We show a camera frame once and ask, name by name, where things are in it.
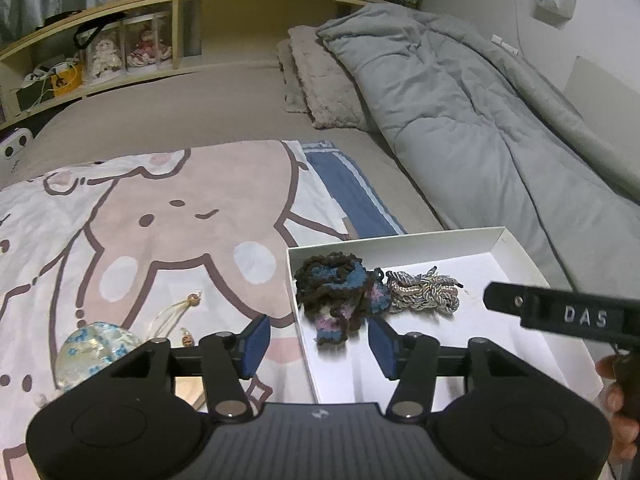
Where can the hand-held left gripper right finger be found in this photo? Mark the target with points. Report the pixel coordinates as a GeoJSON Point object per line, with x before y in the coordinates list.
{"type": "Point", "coordinates": [382, 350]}

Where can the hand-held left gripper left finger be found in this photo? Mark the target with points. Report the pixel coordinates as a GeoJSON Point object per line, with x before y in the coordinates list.
{"type": "Point", "coordinates": [254, 349]}

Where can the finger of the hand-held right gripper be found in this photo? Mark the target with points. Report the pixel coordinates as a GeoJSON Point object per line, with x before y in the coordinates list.
{"type": "Point", "coordinates": [502, 299]}

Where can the white cardboard box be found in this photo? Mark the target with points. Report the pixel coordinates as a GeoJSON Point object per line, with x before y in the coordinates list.
{"type": "Point", "coordinates": [500, 320]}

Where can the dark crochet scrunchie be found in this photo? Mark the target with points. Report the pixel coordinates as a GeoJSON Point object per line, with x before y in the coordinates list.
{"type": "Point", "coordinates": [332, 292]}

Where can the blue floral pouch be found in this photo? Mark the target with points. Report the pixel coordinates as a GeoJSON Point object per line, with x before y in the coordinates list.
{"type": "Point", "coordinates": [95, 350]}

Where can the person's right hand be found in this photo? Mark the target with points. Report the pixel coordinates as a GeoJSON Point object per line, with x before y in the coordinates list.
{"type": "Point", "coordinates": [619, 405]}

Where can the small wooden piece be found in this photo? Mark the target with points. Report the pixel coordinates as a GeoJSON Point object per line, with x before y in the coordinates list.
{"type": "Point", "coordinates": [190, 392]}

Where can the cartoon printed blanket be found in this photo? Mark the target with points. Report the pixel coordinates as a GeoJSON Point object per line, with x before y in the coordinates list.
{"type": "Point", "coordinates": [150, 230]}

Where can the grey duvet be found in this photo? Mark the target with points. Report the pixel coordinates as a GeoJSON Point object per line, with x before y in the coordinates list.
{"type": "Point", "coordinates": [475, 125]}

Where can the beige fluffy pillow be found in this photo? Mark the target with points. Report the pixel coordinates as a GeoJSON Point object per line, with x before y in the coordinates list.
{"type": "Point", "coordinates": [320, 80]}

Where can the white device with dark dots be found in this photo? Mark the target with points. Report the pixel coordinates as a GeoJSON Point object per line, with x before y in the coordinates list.
{"type": "Point", "coordinates": [12, 144]}

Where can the doll in clear box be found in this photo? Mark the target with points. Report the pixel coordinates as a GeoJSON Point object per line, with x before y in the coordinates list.
{"type": "Point", "coordinates": [105, 55]}
{"type": "Point", "coordinates": [147, 42]}

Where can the yellow container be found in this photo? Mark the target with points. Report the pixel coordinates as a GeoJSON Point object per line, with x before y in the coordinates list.
{"type": "Point", "coordinates": [67, 80]}

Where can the wooden headboard shelf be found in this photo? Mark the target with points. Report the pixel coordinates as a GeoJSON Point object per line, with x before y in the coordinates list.
{"type": "Point", "coordinates": [215, 15]}

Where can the white power strip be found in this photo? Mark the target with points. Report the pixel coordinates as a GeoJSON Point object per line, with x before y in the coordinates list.
{"type": "Point", "coordinates": [42, 72]}

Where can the white wall plug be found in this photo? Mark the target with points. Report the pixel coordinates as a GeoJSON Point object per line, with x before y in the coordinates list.
{"type": "Point", "coordinates": [504, 44]}

